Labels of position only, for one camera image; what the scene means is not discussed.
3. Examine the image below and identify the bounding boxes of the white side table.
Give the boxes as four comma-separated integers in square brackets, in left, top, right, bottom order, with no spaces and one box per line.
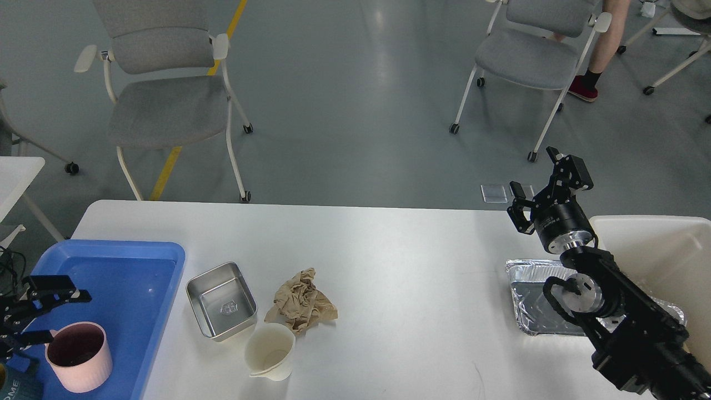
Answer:
[1,156,66,242]

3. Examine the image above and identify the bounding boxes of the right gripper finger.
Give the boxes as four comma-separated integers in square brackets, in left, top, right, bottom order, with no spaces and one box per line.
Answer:
[545,146,594,204]
[506,181,535,235]

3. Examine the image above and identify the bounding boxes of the chair far right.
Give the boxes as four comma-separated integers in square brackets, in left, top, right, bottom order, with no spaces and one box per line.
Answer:
[614,1,709,96]

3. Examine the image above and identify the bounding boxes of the grey chair far left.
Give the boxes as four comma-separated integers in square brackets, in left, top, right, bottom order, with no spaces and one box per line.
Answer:
[1,79,81,176]

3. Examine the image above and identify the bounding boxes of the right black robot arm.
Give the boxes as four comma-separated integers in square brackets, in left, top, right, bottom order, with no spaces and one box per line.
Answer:
[506,147,710,399]

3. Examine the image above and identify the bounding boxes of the aluminium foil tray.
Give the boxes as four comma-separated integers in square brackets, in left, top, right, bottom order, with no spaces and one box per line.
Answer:
[505,259,687,337]

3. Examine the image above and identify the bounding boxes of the grey chair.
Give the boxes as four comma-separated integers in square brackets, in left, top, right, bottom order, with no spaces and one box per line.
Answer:
[1,79,81,176]
[449,1,612,162]
[74,1,253,203]

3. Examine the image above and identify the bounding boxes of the person in black shirt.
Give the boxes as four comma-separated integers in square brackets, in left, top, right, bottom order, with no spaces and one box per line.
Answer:
[567,1,631,102]

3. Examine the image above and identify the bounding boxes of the white paper cup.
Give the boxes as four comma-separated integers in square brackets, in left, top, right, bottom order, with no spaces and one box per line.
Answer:
[244,323,296,382]

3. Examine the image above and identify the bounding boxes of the crumpled brown paper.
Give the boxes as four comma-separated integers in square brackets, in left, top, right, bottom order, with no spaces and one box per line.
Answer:
[264,268,339,336]

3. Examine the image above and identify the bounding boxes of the white plastic bin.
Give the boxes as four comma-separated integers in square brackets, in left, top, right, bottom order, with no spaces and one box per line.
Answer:
[591,216,710,369]

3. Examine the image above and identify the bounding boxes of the floor socket plate left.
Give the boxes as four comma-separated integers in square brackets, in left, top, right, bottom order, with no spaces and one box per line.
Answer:
[480,184,508,203]

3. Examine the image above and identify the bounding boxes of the blue plastic tray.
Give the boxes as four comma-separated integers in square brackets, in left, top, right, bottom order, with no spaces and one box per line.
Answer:
[27,239,185,399]

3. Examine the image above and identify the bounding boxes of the black cables at left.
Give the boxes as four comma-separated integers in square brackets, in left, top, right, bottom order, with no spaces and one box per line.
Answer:
[0,246,27,301]

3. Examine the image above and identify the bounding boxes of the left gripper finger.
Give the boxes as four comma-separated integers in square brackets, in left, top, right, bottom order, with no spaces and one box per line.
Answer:
[11,330,54,352]
[22,275,92,317]

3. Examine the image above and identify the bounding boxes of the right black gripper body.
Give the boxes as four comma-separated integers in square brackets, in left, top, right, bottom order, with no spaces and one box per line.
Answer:
[532,199,595,254]

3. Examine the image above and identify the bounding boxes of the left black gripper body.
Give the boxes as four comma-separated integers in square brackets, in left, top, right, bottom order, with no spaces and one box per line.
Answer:
[1,298,32,362]

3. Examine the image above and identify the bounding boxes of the pink ribbed mug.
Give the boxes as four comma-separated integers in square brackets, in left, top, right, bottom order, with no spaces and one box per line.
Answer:
[44,321,113,393]

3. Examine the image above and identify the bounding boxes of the grey chair right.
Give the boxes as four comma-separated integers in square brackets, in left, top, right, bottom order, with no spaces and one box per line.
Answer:
[449,1,612,162]

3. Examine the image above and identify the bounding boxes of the square steel tray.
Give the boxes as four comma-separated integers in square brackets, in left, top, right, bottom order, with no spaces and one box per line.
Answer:
[186,262,258,342]

